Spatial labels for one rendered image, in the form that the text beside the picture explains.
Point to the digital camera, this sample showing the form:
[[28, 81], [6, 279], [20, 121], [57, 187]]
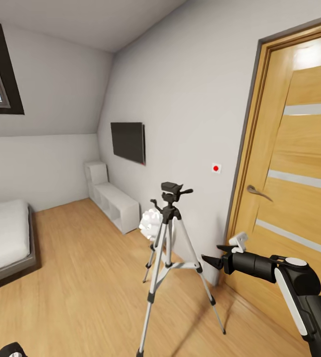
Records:
[[15, 347]]

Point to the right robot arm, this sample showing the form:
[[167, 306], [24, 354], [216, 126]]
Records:
[[298, 282]]

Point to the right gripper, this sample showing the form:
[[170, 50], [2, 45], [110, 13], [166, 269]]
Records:
[[244, 262]]

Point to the electric switch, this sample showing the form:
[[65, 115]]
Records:
[[216, 168]]

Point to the wall mounted tv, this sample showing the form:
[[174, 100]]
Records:
[[127, 138]]

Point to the camera tripod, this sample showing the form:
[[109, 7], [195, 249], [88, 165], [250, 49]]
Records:
[[164, 237]]

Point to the bed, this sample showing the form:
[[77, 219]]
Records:
[[17, 250]]

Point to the bookcase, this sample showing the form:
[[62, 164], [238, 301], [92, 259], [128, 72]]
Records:
[[122, 210]]

